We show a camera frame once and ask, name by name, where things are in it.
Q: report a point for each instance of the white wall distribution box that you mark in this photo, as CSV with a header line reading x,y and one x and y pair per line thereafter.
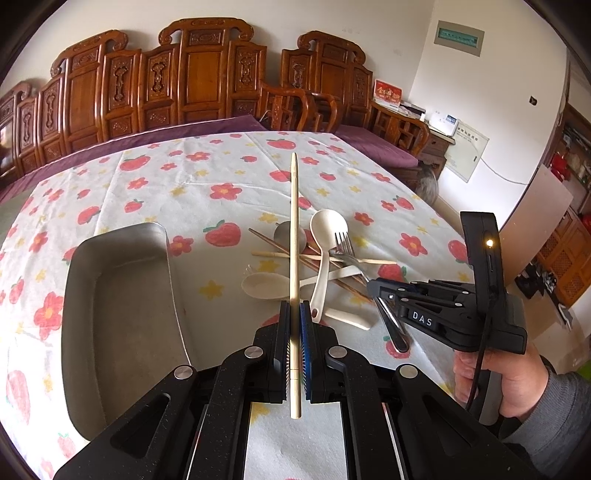
x,y
464,155

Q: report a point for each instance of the wooden lattice cabinet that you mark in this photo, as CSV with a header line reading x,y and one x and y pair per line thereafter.
x,y
565,256

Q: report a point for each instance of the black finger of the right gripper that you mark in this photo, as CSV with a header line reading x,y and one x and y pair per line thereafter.
x,y
385,288

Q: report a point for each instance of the black camera box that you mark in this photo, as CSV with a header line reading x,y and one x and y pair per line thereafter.
x,y
484,255

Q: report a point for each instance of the purple armchair cushion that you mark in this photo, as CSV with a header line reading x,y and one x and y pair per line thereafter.
x,y
376,148

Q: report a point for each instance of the dark wooden chopstick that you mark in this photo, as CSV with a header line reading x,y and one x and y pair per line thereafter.
x,y
281,252
312,256

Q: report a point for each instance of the large cream plastic spoon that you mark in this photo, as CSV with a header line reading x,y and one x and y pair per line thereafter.
x,y
325,225

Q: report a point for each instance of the wooden side table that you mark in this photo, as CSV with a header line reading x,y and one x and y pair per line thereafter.
x,y
433,153

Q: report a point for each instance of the person's right hand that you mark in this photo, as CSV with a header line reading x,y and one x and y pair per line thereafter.
x,y
524,378

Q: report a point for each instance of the white box on side table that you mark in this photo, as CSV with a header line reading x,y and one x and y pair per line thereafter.
x,y
445,124

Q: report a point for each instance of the carved wooden armchair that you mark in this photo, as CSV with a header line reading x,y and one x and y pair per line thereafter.
x,y
333,69

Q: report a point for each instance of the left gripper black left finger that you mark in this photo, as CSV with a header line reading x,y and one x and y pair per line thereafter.
x,y
193,424

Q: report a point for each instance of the grey sleeved right forearm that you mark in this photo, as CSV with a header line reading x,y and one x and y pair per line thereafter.
x,y
556,435

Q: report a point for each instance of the strawberry flower print tablecloth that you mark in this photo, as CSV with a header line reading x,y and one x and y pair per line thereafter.
x,y
217,198

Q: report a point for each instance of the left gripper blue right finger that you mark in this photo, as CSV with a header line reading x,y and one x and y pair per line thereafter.
x,y
398,424

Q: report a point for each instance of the long carved wooden sofa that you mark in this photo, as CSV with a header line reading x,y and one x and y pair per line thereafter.
x,y
100,90

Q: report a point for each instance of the small cream plastic spoon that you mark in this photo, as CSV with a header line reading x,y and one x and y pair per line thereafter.
x,y
273,286

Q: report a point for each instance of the metal spoon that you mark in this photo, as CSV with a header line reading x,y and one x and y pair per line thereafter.
x,y
282,236

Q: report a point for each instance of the red calendar card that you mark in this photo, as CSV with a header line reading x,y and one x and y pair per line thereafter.
x,y
387,94

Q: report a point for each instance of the rectangular metal tin box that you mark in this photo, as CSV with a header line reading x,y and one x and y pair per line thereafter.
x,y
122,325

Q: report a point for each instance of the grey wall electrical panel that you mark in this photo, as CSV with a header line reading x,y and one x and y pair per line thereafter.
x,y
459,37

